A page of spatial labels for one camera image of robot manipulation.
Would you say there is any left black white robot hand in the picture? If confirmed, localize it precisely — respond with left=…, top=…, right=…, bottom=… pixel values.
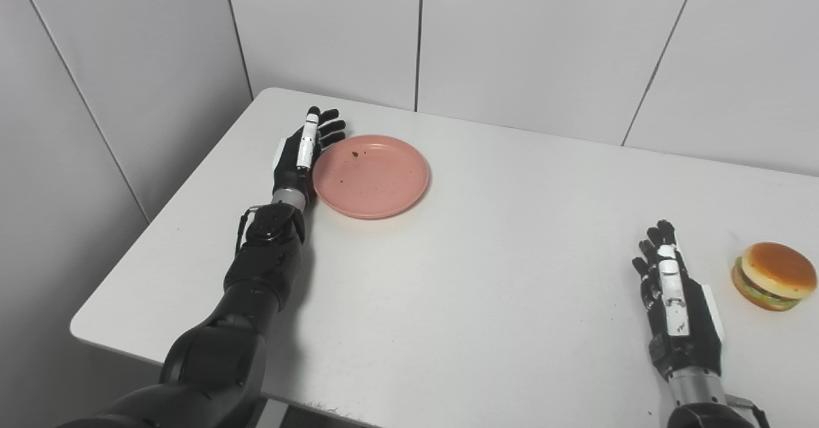
left=271, top=106, right=347, bottom=194

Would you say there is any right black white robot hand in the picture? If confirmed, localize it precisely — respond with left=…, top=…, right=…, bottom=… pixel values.
left=632, top=219, right=726, bottom=381

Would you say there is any pink plate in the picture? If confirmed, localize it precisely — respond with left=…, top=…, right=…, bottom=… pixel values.
left=312, top=134, right=431, bottom=220

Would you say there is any toy hamburger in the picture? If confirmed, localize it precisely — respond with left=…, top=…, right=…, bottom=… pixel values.
left=731, top=242, right=818, bottom=312

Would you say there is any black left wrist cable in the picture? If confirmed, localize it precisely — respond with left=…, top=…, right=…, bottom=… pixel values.
left=234, top=205, right=263, bottom=256

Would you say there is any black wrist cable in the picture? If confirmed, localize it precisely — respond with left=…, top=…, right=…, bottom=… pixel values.
left=726, top=397, right=772, bottom=428
left=234, top=205, right=263, bottom=256

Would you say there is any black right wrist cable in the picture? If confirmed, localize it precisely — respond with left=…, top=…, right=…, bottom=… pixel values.
left=726, top=397, right=772, bottom=428

